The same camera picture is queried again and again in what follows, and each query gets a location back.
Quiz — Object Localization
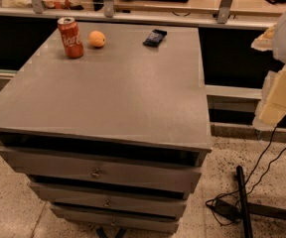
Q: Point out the orange fruit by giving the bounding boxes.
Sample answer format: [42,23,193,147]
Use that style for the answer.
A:
[88,31,105,48]

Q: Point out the black metal stand leg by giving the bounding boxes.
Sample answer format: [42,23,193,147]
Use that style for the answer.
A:
[236,166,286,238]

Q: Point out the red coke can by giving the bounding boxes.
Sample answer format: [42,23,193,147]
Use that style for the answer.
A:
[58,17,83,59]

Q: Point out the top grey drawer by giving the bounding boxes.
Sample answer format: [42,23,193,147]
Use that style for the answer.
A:
[0,147,201,193]

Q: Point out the bottom grey drawer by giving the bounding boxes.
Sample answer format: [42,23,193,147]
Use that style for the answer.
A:
[50,204,179,233]

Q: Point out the black cable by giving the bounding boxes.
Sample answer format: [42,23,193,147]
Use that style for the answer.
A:
[205,125,286,227]

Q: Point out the dark snack bar wrapper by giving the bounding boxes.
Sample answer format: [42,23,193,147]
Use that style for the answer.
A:
[143,29,167,48]

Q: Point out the grey metal railing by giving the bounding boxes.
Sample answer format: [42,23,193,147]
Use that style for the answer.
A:
[0,0,286,29]

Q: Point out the middle grey drawer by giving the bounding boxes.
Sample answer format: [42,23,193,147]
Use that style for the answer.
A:
[29,182,187,219]

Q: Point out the grey drawer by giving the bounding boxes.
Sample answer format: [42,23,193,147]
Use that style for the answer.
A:
[50,204,179,233]
[0,147,201,193]
[29,182,187,219]

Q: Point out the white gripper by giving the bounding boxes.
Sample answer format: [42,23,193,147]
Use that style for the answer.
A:
[251,11,286,130]

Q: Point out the black power adapter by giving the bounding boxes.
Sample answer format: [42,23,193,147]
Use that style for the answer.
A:
[214,199,241,221]

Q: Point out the grey drawer cabinet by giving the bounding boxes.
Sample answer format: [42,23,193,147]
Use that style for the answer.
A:
[0,24,212,222]

